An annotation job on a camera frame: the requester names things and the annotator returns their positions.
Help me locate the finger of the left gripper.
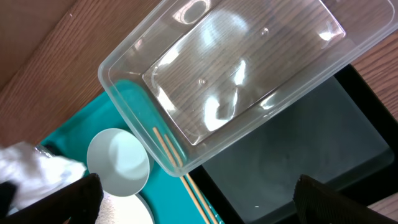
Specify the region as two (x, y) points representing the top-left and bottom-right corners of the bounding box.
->
(0, 181), (17, 218)

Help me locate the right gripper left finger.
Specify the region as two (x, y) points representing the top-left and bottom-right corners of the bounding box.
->
(1, 174), (104, 223)

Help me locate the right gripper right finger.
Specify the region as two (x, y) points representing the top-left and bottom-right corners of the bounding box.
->
(293, 175), (397, 224)

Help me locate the white tissue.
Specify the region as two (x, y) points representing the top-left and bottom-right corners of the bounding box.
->
(1, 142), (86, 212)

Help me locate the grey metal saucer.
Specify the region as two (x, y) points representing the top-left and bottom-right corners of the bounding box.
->
(86, 128), (150, 197)

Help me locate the red snack wrapper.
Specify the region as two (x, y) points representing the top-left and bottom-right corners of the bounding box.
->
(34, 144), (54, 157)

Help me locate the large white plate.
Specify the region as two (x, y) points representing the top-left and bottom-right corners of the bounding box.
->
(95, 192), (155, 224)

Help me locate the black plastic tray bin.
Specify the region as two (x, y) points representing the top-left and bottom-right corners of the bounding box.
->
(190, 65), (397, 223)

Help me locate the left wooden chopstick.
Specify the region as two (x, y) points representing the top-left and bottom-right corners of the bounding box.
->
(152, 126), (212, 224)

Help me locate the wooden chopstick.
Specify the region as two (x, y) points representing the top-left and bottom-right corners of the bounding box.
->
(152, 126), (212, 224)
(164, 134), (219, 223)

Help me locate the right wooden chopstick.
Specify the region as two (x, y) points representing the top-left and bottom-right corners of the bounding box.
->
(164, 134), (219, 223)

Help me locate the teal serving tray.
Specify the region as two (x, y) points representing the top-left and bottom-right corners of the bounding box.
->
(42, 80), (204, 223)

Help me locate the clear plastic bin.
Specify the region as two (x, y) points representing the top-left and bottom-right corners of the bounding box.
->
(98, 0), (397, 177)

